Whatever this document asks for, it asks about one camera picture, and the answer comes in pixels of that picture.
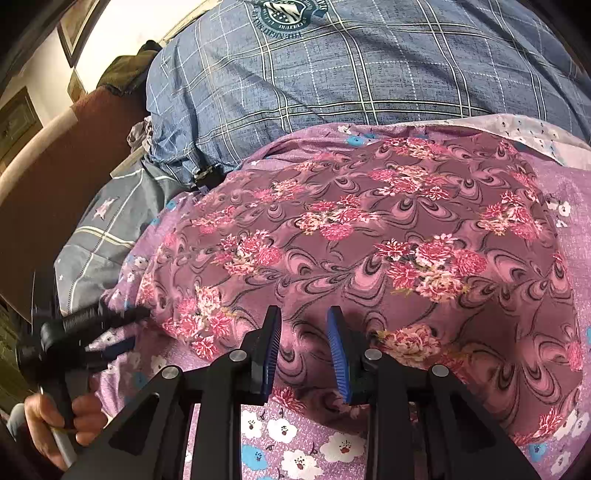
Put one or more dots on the person's left hand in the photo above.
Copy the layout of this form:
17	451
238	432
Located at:
46	415

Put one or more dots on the small framed wall plaque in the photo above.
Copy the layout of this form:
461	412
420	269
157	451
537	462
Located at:
76	84

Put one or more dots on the purple floral bed sheet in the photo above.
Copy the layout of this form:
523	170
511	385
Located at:
295	454

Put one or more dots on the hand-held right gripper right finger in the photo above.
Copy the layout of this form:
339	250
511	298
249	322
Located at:
337	357

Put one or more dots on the grey star pillow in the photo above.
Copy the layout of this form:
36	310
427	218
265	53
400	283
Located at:
106	240

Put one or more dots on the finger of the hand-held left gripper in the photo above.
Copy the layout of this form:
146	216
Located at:
121	347
127	314

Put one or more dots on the dark wooden furniture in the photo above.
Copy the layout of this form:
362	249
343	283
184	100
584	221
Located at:
16	127

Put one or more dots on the large framed wall picture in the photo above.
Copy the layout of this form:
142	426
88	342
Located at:
76	27

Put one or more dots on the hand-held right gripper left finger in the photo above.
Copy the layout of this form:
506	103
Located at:
272	353

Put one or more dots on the brown padded headboard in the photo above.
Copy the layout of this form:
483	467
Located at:
55	184

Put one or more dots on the maroon floral shirt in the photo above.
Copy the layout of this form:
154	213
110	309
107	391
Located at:
369	249

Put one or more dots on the crumpled grey cloth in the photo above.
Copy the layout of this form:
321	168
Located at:
141	134

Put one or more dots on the blue plaid quilt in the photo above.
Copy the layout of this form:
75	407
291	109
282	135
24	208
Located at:
369	74

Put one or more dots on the olive green cloth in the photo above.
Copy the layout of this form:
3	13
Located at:
131	69

